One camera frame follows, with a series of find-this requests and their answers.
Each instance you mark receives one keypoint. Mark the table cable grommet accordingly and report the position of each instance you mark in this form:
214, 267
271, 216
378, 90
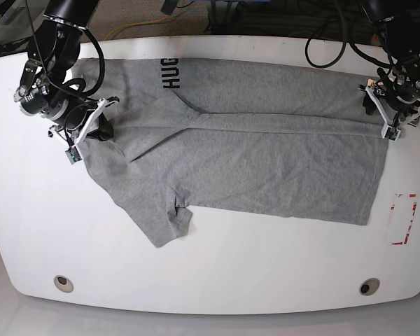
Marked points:
63, 284
369, 287

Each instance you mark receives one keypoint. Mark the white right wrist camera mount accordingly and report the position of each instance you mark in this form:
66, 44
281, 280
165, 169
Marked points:
72, 149

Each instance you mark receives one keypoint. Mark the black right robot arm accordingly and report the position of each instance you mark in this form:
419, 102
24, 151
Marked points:
394, 35

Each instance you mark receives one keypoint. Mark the right table cable grommet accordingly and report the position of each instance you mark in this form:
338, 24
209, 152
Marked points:
369, 287

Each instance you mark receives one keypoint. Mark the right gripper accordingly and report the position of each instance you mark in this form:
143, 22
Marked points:
72, 121

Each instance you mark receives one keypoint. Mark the left table cable grommet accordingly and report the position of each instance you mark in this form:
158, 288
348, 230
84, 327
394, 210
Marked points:
63, 284

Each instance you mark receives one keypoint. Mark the red tape rectangle marking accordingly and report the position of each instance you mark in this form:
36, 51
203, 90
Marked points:
401, 218

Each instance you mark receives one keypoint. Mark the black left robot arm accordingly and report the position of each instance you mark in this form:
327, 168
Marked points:
54, 48

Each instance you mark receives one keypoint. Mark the grey T-shirt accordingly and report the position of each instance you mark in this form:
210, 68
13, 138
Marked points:
253, 137

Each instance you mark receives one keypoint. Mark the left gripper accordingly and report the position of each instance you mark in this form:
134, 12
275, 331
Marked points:
402, 111

